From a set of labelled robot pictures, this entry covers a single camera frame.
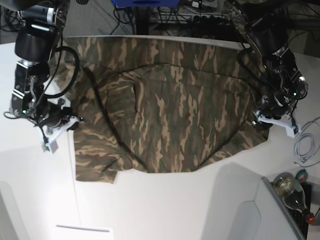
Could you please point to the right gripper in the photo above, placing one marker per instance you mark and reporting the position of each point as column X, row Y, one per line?
column 52, row 115

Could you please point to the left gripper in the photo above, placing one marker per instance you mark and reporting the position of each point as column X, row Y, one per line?
column 274, row 106

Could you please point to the camouflage t-shirt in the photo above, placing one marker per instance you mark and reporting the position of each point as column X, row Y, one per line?
column 159, row 106

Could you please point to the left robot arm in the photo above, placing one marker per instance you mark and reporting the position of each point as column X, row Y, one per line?
column 263, row 24

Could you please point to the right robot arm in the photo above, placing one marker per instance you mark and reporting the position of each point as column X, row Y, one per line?
column 38, row 39

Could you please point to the green tape roll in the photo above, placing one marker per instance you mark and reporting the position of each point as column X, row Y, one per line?
column 302, row 176

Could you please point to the clear plastic bottle red cap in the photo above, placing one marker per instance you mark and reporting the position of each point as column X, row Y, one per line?
column 292, row 195

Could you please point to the blue bin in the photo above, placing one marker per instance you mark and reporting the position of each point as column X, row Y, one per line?
column 146, row 3

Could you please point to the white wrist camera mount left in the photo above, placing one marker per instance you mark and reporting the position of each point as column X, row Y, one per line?
column 291, row 125

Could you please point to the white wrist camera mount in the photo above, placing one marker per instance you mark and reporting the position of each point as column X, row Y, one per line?
column 291, row 125
column 50, row 136

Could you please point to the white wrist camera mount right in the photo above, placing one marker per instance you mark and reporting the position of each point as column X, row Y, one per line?
column 50, row 136

